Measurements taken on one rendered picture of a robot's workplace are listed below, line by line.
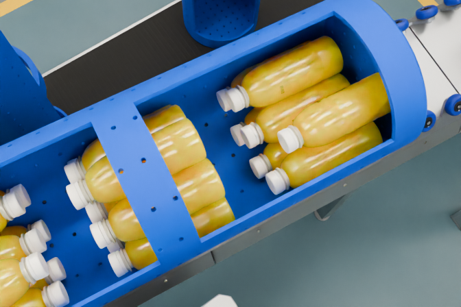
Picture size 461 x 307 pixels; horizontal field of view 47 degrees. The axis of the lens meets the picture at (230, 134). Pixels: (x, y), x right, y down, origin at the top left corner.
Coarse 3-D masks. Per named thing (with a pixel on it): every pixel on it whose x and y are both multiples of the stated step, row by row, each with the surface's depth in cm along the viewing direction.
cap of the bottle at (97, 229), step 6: (96, 222) 79; (90, 228) 78; (96, 228) 78; (102, 228) 78; (96, 234) 77; (102, 234) 78; (96, 240) 77; (102, 240) 77; (108, 240) 78; (102, 246) 78
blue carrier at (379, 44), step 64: (192, 64) 81; (384, 64) 78; (64, 128) 75; (128, 128) 73; (384, 128) 96; (64, 192) 94; (128, 192) 70; (256, 192) 96; (64, 256) 93; (192, 256) 80
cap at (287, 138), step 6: (282, 132) 84; (288, 132) 84; (282, 138) 85; (288, 138) 84; (294, 138) 84; (282, 144) 86; (288, 144) 84; (294, 144) 84; (288, 150) 84; (294, 150) 85
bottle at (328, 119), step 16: (368, 80) 87; (336, 96) 86; (352, 96) 85; (368, 96) 85; (384, 96) 85; (304, 112) 85; (320, 112) 84; (336, 112) 84; (352, 112) 84; (368, 112) 85; (384, 112) 87; (304, 128) 84; (320, 128) 83; (336, 128) 84; (352, 128) 85; (304, 144) 85; (320, 144) 85
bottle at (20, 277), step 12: (0, 264) 75; (12, 264) 75; (24, 264) 76; (0, 276) 74; (12, 276) 74; (24, 276) 75; (0, 288) 73; (12, 288) 74; (24, 288) 75; (0, 300) 73; (12, 300) 75
